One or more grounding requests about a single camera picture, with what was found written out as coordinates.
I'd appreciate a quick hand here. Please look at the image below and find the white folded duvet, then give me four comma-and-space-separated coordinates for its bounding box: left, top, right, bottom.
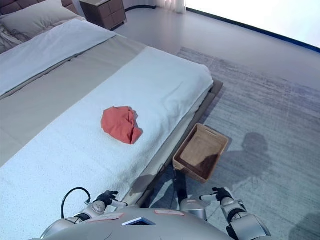
0, 18, 117, 97

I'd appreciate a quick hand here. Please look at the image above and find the brown wooden nightstand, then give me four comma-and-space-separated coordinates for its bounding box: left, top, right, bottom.
79, 0, 127, 31

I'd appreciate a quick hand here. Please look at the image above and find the silver right robot leg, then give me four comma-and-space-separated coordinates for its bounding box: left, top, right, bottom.
174, 171, 211, 222

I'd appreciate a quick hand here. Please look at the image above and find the grey bed sheet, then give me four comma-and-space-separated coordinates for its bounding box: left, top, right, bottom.
0, 33, 151, 168

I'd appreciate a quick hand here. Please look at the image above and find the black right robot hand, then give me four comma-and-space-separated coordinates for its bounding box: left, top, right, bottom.
199, 187, 235, 205

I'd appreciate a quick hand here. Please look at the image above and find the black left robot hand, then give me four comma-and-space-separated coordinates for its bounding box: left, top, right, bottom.
95, 190, 129, 208

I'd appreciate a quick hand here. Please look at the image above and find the brown padded headboard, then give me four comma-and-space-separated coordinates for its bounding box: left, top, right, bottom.
61, 0, 81, 8

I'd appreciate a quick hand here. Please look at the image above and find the grey striped rug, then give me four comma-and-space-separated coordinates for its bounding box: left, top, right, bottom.
139, 46, 320, 240

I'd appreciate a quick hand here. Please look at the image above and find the red cloth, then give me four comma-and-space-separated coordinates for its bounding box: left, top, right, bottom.
100, 106, 144, 145

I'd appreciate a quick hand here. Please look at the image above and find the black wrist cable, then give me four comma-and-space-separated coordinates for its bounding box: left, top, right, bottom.
61, 187, 92, 219

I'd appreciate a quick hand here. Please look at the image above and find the white mattress bed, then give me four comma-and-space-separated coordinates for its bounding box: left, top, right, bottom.
0, 46, 214, 240

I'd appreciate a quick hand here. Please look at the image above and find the silver robot torso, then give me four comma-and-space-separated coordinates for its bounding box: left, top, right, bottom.
41, 207, 227, 240

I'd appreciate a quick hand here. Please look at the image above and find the grey patterned pillow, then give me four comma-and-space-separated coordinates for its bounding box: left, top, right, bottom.
0, 24, 34, 54

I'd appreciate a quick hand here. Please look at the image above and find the brown wicker basket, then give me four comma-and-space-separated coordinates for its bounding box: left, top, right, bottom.
172, 122, 230, 181

